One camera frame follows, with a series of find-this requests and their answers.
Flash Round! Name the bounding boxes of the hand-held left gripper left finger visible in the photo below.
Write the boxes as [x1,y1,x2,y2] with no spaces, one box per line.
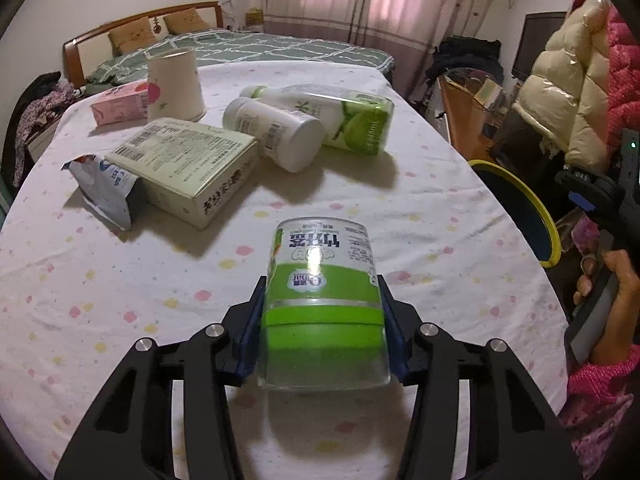
[54,275,268,480]

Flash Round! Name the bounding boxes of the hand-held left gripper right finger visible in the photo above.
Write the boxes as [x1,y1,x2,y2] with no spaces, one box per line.
[377,274,583,480]

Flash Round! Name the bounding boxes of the green-lidded clear jar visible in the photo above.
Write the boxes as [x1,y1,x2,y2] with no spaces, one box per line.
[256,217,393,392]

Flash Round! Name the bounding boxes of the yellow-rimmed trash bin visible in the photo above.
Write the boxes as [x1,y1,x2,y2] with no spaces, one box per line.
[467,159,558,268]

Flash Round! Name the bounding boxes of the pale green cardboard box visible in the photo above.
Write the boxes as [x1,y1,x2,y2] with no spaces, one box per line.
[104,117,260,231]

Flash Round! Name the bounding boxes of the white paper cup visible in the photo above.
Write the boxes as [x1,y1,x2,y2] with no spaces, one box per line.
[146,47,207,122]

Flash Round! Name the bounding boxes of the person's right forearm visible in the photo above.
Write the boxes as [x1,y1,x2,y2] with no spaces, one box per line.
[557,344,640,480]

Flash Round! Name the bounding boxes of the person's right hand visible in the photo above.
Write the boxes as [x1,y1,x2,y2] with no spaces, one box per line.
[572,247,640,366]

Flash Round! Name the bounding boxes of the white dotted tablecloth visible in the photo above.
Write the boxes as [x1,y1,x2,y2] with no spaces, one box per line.
[0,62,571,480]

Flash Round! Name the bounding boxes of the cream down jacket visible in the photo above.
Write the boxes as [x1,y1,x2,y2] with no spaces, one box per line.
[520,0,613,171]

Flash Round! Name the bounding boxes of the pink dotted quilted jacket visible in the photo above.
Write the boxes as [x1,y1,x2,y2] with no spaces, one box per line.
[605,5,640,136]

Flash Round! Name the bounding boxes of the wooden desk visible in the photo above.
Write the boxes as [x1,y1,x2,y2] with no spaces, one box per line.
[439,75,506,161]

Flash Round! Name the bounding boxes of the black television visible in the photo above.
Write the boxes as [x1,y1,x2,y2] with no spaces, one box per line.
[512,11,568,81]

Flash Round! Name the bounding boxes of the small white bottle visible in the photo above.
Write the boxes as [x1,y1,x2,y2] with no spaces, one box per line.
[222,97,326,173]

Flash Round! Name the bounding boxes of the opened foil packet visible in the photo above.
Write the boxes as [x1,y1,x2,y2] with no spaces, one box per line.
[61,155,147,232]

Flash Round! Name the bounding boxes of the dark clothes pile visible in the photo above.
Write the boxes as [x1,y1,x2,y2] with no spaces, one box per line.
[425,35,503,86]

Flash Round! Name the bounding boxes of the green label bottle pack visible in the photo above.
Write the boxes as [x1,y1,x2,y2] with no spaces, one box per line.
[240,83,395,156]

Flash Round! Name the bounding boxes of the pink carton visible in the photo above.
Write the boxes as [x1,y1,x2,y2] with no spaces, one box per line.
[91,81,151,125]

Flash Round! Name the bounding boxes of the white nightstand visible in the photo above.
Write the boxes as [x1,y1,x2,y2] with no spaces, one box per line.
[27,125,61,161]

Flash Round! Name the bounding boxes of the pink and white curtain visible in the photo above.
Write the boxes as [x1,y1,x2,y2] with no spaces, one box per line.
[260,0,501,53]

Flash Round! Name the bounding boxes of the green plaid duvet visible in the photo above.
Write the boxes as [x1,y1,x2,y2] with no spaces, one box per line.
[85,29,393,86]

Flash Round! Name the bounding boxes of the floral cloth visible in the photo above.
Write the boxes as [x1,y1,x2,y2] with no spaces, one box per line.
[15,82,76,161]

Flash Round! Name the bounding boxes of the dark jacket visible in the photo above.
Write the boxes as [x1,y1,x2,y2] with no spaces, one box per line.
[1,72,63,186]

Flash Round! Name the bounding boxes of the bed with green quilt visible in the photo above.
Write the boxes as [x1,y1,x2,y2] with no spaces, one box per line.
[62,1,396,91]

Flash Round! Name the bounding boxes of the brown pillow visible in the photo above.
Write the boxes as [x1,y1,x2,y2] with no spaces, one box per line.
[108,16,153,53]
[164,7,207,33]

